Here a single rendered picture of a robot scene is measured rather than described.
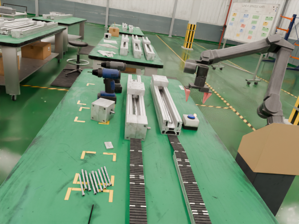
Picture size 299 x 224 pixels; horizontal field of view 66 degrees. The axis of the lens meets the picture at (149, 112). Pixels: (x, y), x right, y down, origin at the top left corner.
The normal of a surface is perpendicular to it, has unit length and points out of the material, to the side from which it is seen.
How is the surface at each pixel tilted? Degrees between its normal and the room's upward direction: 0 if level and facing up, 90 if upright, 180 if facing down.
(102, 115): 90
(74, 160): 0
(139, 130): 90
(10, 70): 90
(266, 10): 90
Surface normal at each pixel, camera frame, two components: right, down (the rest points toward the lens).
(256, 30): -0.90, 0.04
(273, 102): -0.04, -0.34
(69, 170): 0.15, -0.91
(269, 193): 0.08, 0.41
